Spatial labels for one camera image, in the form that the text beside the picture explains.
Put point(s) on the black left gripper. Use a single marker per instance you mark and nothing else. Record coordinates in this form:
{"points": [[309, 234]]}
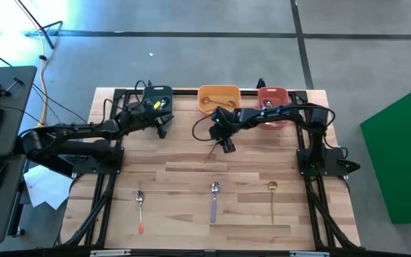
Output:
{"points": [[152, 116]]}

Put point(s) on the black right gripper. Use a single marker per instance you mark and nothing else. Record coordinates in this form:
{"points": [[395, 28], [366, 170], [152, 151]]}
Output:
{"points": [[221, 132]]}

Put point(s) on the gold spoon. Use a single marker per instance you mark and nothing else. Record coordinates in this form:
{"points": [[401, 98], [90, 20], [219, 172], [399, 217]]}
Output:
{"points": [[231, 104], [272, 185], [210, 154], [205, 100]]}

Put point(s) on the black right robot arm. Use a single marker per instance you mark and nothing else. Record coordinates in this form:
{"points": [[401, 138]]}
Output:
{"points": [[319, 142]]}

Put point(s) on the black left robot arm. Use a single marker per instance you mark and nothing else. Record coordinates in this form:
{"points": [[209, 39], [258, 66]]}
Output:
{"points": [[84, 128]]}

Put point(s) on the green plastic bin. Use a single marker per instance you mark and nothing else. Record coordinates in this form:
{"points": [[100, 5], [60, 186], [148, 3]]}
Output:
{"points": [[161, 93]]}

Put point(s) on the yellow plastic bin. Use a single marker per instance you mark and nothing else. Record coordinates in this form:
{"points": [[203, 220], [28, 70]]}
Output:
{"points": [[219, 92]]}

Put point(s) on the red plastic bin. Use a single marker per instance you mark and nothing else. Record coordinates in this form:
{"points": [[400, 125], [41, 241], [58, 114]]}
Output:
{"points": [[273, 94]]}

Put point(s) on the black desk foot bar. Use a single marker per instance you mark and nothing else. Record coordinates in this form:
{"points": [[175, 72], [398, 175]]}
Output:
{"points": [[61, 170]]}

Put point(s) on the white paper sheet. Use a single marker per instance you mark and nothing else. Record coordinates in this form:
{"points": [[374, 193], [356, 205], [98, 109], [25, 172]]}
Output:
{"points": [[45, 189]]}

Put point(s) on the black tripod stand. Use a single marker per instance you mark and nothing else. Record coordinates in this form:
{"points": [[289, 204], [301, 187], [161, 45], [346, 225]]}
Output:
{"points": [[51, 44]]}

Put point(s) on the dark grey desk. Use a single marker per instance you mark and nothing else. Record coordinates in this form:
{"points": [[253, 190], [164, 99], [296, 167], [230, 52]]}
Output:
{"points": [[9, 93]]}

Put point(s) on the green screen panel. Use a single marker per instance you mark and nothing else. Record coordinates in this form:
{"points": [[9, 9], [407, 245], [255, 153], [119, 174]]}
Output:
{"points": [[405, 160]]}

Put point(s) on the black desk caster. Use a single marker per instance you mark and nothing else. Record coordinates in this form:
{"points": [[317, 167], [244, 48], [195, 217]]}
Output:
{"points": [[20, 232]]}

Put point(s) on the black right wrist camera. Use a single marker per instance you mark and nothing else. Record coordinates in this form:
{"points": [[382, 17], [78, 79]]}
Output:
{"points": [[218, 119]]}

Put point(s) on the black aluminium table frame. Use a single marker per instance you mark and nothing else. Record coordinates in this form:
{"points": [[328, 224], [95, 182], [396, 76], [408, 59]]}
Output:
{"points": [[187, 92]]}

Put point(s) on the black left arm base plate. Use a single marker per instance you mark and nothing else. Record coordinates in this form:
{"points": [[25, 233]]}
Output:
{"points": [[91, 168]]}

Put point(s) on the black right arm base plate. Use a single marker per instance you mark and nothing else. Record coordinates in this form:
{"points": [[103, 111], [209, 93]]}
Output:
{"points": [[335, 161]]}

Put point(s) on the silver frame bracket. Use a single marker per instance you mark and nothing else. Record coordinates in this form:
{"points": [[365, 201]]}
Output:
{"points": [[109, 253], [309, 253]]}

